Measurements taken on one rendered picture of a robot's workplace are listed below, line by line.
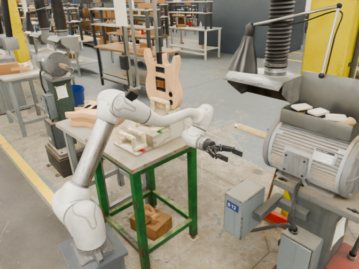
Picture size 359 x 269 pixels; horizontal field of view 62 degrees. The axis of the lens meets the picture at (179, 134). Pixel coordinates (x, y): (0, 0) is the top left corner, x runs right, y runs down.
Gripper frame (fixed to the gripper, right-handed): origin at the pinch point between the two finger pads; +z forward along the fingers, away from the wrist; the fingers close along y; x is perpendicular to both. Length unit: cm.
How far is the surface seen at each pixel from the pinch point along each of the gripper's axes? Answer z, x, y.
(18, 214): -186, -115, 71
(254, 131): 16.7, 22.0, 10.0
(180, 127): -57, -1, -11
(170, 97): -60, 21, -2
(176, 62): -54, 46, 1
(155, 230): -64, -91, 0
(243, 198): 34, 3, 39
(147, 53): -83, 49, 2
